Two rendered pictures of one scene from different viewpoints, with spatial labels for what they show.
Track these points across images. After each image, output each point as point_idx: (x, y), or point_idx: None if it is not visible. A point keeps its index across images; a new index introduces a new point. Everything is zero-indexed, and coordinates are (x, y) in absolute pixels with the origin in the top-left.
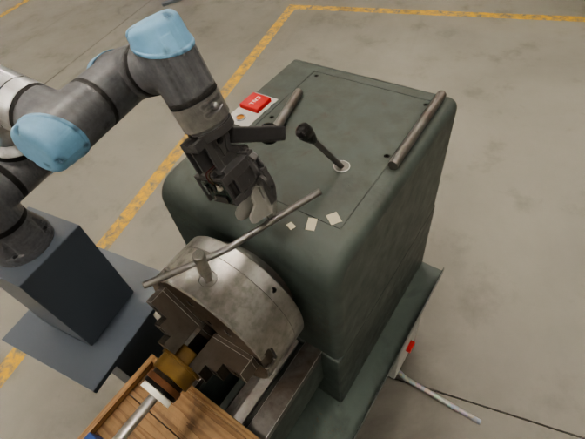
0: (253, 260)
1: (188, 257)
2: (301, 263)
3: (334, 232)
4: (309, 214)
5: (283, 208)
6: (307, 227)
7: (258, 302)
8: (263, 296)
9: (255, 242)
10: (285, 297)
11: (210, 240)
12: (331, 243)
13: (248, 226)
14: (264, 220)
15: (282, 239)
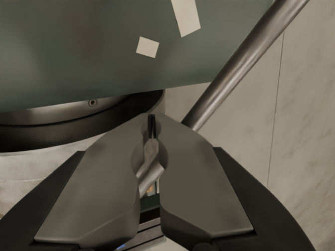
0: (87, 101)
1: (13, 198)
2: (189, 84)
3: (239, 4)
4: None
5: (87, 4)
6: (184, 29)
7: (153, 145)
8: (153, 136)
9: (84, 100)
10: (162, 103)
11: (8, 162)
12: (240, 37)
13: (48, 97)
14: (76, 71)
15: (145, 80)
